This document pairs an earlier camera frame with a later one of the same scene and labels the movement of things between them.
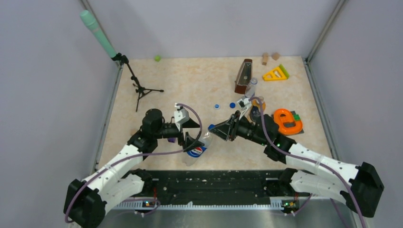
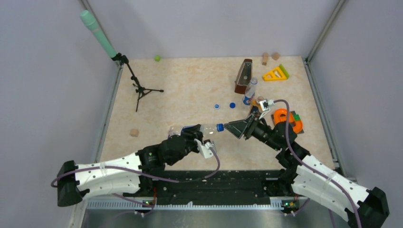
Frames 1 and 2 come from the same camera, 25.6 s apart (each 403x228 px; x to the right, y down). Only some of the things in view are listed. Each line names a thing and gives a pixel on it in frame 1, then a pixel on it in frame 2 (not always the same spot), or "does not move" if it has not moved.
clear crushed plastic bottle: [250, 89] does not move
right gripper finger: [222, 130] -> [236, 129]
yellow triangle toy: [277, 74] does not move
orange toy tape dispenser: [288, 123] does not move
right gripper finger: [225, 125] -> [238, 127]
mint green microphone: [91, 22] does not move
